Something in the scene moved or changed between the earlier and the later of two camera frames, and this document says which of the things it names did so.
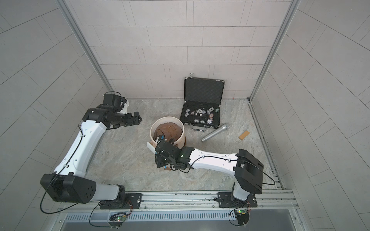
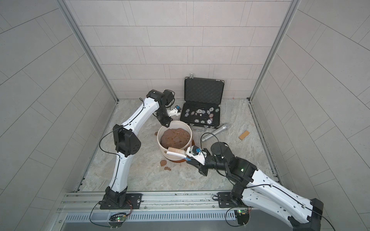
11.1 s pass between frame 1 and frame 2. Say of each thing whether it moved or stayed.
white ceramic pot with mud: moved
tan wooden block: stayed
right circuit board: stayed
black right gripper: moved
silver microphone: stayed
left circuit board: stayed
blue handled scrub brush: moved
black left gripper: moved
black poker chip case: stayed
